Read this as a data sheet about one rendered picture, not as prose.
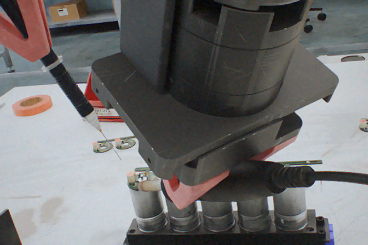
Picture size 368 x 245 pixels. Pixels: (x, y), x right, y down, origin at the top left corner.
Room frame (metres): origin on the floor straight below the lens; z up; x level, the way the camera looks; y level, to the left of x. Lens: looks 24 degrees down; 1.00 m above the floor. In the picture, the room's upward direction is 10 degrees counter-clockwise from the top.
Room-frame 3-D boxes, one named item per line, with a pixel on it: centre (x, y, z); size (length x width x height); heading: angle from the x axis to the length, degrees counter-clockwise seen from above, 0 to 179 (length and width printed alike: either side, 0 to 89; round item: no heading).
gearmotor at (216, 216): (0.32, -0.01, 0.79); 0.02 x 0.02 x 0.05
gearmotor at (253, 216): (0.31, -0.04, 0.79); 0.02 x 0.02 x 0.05
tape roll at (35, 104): (0.72, 0.24, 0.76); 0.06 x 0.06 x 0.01
